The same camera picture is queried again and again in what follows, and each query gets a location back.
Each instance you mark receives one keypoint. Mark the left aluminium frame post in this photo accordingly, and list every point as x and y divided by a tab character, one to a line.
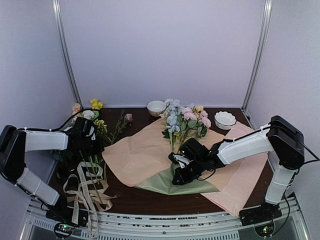
65	53

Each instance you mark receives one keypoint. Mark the bunch of fake flowers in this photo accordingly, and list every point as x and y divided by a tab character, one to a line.
84	122

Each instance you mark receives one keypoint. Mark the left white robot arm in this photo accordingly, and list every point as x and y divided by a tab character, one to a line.
25	161

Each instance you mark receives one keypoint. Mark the blue fake flower stem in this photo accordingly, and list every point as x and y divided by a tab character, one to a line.
173	109

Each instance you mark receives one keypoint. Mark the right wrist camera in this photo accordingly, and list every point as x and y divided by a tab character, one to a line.
178	159

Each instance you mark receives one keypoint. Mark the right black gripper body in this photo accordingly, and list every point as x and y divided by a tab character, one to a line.
197	169

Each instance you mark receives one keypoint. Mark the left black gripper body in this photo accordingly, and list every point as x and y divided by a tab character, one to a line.
89	149

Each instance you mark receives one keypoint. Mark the tan kraft paper sheet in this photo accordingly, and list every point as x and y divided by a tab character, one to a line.
141	161

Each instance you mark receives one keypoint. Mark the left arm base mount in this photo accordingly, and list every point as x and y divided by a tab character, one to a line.
65	228

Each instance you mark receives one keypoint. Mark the beige printed ribbon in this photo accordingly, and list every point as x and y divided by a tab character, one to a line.
90	192

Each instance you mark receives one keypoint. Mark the right aluminium frame post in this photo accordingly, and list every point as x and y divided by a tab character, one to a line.
264	30

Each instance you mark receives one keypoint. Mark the pink carnation fake flower stem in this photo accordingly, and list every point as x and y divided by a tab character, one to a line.
204	118

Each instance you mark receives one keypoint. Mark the pink wrapping paper sheet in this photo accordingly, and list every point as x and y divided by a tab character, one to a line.
235	183

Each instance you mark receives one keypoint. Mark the single pink bud stem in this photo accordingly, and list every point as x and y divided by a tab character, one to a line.
120	126

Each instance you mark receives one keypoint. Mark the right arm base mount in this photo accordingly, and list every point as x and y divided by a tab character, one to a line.
262	220

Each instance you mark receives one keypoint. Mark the aluminium frame post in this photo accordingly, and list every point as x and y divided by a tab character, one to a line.
65	53
264	30

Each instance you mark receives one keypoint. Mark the white scalloped dish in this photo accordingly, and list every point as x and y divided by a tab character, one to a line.
224	120

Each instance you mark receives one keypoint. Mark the yellow fake flower stem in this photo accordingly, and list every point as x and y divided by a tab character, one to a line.
190	125

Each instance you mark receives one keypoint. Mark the white patterned ceramic bowl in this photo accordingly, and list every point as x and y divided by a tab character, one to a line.
156	107

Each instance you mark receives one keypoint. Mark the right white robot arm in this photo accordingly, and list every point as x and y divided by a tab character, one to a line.
278	136

